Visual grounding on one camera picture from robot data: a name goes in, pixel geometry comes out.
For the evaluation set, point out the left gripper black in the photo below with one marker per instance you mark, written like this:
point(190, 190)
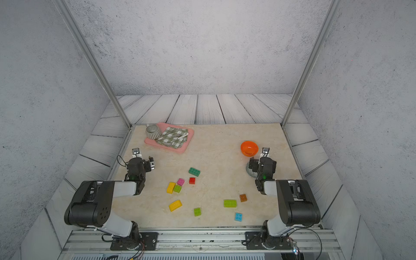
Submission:
point(146, 164)

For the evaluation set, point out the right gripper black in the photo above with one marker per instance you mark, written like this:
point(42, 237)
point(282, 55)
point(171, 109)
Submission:
point(255, 162)

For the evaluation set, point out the brown small lego brick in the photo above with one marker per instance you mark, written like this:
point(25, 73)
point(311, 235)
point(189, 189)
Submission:
point(243, 198)

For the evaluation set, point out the lime long lego brick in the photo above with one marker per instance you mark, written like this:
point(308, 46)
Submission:
point(230, 203)

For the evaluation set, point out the yellow long lego brick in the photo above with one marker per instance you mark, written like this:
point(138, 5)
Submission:
point(175, 205)

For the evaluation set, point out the cyan small lego brick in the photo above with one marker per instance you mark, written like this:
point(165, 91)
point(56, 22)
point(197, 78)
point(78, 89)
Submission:
point(238, 217)

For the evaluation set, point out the lime small lego brick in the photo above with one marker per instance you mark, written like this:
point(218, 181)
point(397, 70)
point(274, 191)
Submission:
point(197, 212)

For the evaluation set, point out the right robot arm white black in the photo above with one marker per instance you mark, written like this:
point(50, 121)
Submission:
point(296, 203)

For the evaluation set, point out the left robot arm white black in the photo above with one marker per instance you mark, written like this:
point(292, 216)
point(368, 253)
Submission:
point(91, 205)

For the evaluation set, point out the yellow lego brick upper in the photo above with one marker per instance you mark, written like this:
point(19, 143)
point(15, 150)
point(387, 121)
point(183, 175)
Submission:
point(171, 187)

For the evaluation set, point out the pink small lego brick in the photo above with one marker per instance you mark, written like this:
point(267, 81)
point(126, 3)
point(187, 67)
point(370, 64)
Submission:
point(180, 182)

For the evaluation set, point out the light green small lego brick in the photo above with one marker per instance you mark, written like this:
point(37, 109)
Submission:
point(177, 188)

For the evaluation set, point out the red small lego brick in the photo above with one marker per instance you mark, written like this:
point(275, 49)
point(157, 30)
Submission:
point(192, 180)

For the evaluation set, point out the dark green long lego brick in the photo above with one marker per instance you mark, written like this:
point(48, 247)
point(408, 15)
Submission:
point(194, 172)

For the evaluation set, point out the orange plastic bowl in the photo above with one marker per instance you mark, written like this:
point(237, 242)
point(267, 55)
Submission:
point(249, 148)

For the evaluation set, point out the striped ceramic cup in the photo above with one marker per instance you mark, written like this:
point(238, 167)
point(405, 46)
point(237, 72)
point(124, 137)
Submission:
point(153, 132)

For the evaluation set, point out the green checkered cloth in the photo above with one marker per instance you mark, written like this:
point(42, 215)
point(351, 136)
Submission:
point(167, 136)

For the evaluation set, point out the pink plastic tray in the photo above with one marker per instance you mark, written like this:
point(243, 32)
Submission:
point(163, 127)

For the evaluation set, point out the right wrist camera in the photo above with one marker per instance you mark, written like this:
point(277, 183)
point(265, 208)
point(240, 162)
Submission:
point(265, 152)

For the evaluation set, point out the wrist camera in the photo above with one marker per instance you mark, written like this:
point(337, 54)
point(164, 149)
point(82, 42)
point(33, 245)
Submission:
point(265, 152)
point(136, 153)

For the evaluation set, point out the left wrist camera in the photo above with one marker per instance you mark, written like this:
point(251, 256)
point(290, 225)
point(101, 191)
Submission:
point(136, 153)

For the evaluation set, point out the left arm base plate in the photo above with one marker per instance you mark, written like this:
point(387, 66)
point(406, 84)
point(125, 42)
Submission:
point(143, 241)

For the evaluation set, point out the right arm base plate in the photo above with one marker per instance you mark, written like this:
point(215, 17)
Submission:
point(259, 241)

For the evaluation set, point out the front aluminium rail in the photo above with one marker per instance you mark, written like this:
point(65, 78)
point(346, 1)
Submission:
point(206, 243)

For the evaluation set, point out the right aluminium frame post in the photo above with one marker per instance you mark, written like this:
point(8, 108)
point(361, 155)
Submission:
point(319, 42)

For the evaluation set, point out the aluminium frame post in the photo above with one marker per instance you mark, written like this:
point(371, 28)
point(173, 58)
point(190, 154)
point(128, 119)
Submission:
point(75, 31)
point(319, 42)

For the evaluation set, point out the left aluminium frame post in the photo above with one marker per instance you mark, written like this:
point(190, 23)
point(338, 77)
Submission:
point(75, 31)

